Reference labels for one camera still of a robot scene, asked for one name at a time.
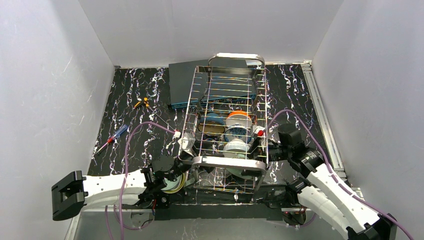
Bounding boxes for orange bowl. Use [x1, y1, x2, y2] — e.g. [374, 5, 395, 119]
[225, 110, 253, 128]

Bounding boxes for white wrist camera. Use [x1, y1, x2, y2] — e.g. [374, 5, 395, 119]
[174, 130, 197, 157]
[251, 125, 266, 139]

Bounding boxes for teal speckled bowl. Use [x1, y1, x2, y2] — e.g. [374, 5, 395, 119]
[161, 175, 182, 191]

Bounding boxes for blue white floral bowl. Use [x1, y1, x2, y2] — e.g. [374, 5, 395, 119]
[223, 125, 252, 144]

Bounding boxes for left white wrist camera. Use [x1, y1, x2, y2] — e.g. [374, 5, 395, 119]
[174, 130, 197, 157]

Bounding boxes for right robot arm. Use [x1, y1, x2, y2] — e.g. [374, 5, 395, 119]
[267, 124, 398, 240]

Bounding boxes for light green bowl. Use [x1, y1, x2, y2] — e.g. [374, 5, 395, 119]
[226, 167, 255, 180]

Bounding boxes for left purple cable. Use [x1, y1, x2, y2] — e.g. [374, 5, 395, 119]
[104, 121, 178, 240]

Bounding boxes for thin metal rod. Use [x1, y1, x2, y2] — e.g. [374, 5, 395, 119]
[146, 105, 175, 131]

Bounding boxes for pale white ribbed bowl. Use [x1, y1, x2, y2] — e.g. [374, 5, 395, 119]
[222, 139, 250, 159]

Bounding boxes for dark grey network switch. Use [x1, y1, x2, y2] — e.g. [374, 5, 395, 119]
[167, 59, 257, 110]

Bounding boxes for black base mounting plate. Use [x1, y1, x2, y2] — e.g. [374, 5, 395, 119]
[120, 184, 319, 222]

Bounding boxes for yellow black pliers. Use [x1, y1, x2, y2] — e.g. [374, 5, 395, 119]
[133, 97, 151, 110]

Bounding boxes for steel wire dish rack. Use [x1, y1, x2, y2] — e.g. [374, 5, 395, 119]
[179, 52, 269, 195]

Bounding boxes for yellow rimmed bowl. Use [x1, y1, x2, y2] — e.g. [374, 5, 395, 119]
[163, 173, 187, 194]

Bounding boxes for dark blue gold bowl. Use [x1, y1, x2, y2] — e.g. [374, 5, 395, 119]
[197, 113, 226, 136]

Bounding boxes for blue red screwdriver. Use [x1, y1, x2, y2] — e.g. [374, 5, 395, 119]
[94, 124, 129, 155]

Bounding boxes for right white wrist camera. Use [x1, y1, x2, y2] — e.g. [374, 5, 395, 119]
[251, 125, 266, 139]

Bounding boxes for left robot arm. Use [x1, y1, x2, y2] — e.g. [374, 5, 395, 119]
[51, 152, 194, 221]

